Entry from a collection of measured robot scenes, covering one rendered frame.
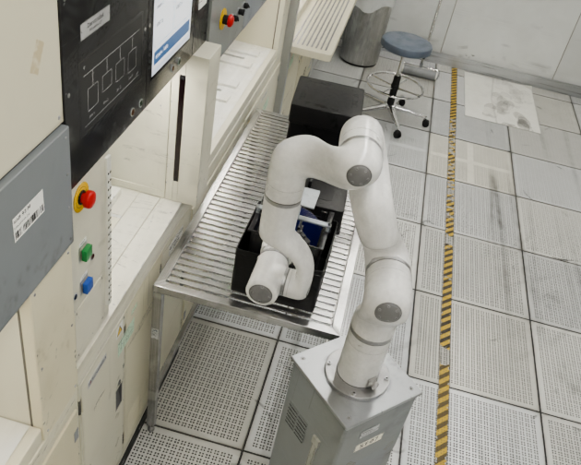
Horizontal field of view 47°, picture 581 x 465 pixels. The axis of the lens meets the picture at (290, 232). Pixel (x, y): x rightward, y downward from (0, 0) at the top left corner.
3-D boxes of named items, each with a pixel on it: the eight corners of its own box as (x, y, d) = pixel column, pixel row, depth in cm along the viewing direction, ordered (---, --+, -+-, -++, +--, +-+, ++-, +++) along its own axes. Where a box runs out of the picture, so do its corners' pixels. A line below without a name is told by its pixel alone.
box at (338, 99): (348, 172, 279) (361, 119, 263) (280, 157, 279) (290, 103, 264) (352, 139, 301) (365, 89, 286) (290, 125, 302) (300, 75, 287)
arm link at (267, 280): (293, 256, 176) (260, 246, 177) (282, 288, 166) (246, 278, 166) (289, 279, 181) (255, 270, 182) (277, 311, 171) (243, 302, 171)
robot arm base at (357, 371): (402, 386, 191) (420, 342, 180) (349, 410, 182) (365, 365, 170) (361, 340, 203) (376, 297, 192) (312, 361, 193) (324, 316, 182)
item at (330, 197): (339, 235, 243) (347, 207, 235) (261, 217, 244) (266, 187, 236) (347, 192, 267) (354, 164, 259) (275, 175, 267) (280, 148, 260)
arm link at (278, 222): (333, 196, 161) (311, 288, 179) (269, 179, 162) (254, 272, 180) (326, 217, 154) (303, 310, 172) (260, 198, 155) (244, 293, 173)
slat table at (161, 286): (298, 475, 249) (339, 336, 203) (146, 431, 253) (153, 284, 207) (347, 263, 352) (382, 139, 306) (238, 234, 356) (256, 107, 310)
